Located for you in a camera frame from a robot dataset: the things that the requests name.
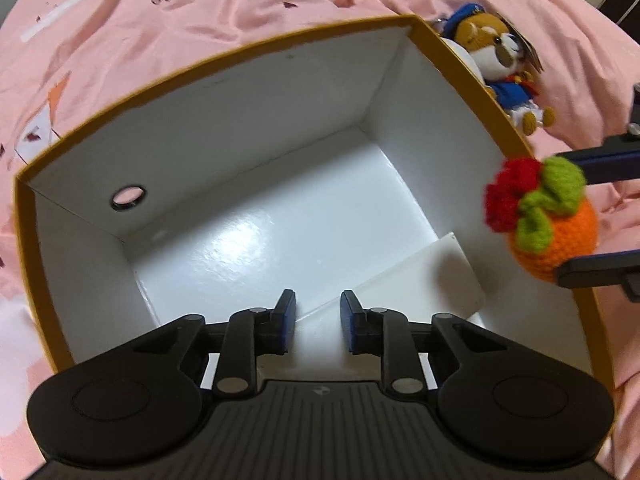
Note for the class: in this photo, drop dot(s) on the orange crochet fruit toy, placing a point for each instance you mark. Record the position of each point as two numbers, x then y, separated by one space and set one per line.
555 230

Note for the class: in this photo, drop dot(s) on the white cardboard box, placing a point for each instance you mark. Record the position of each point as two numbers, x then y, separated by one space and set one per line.
250 170

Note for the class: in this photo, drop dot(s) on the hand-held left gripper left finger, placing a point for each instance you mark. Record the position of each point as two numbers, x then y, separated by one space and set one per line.
286 321

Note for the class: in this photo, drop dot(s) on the bear plush in blue uniform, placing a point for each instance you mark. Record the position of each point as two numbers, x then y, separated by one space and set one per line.
500 55

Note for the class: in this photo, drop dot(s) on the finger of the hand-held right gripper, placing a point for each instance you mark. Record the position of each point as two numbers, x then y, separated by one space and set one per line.
610 165
600 270

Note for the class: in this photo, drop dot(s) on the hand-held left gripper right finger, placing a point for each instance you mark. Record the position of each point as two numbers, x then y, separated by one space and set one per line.
350 324

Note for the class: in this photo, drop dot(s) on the pink printed blanket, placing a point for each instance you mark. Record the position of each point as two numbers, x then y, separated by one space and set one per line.
200 10

